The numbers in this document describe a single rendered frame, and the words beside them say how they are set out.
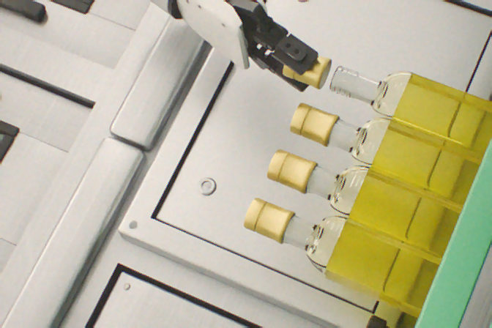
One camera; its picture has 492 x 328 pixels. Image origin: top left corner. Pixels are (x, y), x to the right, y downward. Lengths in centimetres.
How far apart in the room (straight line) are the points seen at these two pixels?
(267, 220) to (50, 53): 44
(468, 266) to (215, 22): 39
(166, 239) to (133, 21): 32
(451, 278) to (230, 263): 34
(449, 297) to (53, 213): 54
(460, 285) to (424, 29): 47
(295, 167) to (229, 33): 16
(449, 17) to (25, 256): 59
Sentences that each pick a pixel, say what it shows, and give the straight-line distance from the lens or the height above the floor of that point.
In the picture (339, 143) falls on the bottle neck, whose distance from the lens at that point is 102.
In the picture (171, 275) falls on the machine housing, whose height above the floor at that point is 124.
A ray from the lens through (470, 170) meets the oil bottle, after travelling 99.
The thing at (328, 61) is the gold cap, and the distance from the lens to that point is 105.
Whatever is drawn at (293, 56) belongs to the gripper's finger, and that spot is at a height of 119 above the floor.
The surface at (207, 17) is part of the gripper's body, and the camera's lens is 106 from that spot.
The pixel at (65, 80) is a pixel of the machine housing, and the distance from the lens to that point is 126.
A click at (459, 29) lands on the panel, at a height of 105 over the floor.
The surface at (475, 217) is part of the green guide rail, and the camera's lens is 86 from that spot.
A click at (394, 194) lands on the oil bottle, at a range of 97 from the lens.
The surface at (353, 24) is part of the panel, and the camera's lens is 123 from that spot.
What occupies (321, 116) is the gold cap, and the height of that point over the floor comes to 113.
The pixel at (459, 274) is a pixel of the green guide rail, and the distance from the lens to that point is 84.
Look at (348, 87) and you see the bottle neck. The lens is 104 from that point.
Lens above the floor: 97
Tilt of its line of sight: 12 degrees up
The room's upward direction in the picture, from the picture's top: 68 degrees counter-clockwise
